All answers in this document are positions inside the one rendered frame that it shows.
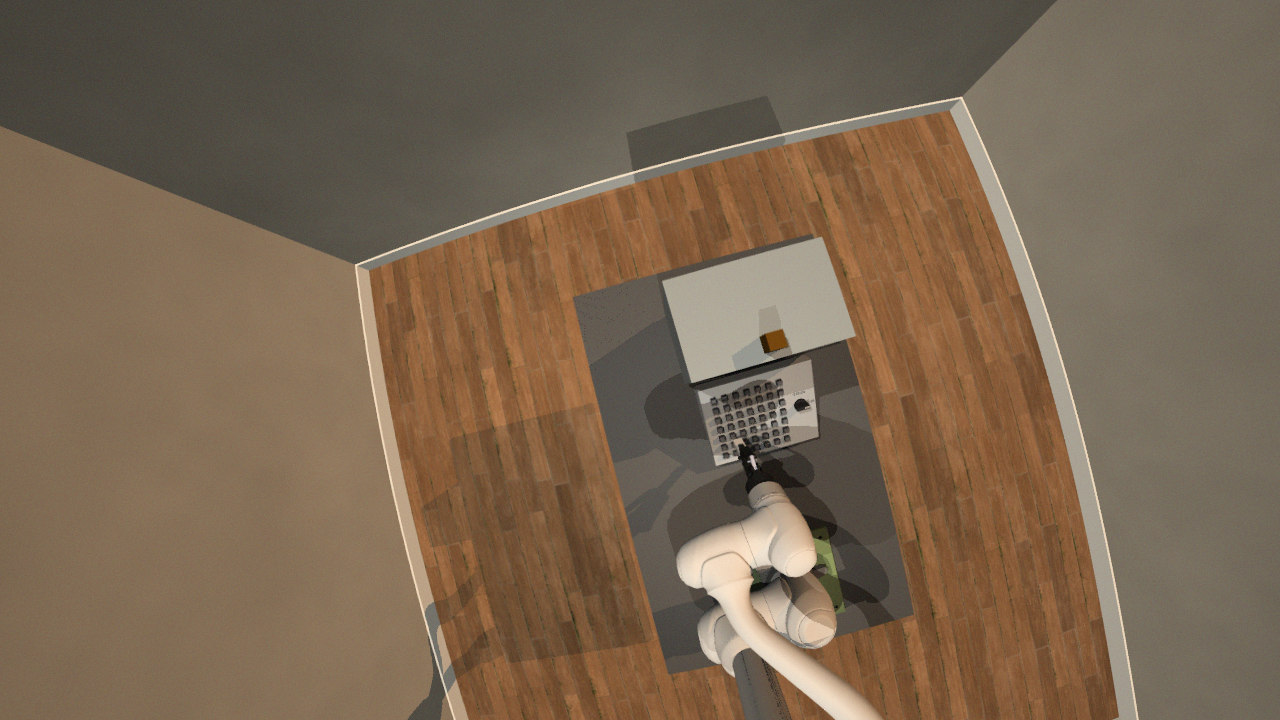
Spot grey machine cabinet with sloped keypad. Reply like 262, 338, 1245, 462
662, 237, 856, 466

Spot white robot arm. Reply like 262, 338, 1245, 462
676, 480, 884, 720

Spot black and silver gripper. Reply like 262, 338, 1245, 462
733, 438, 774, 495

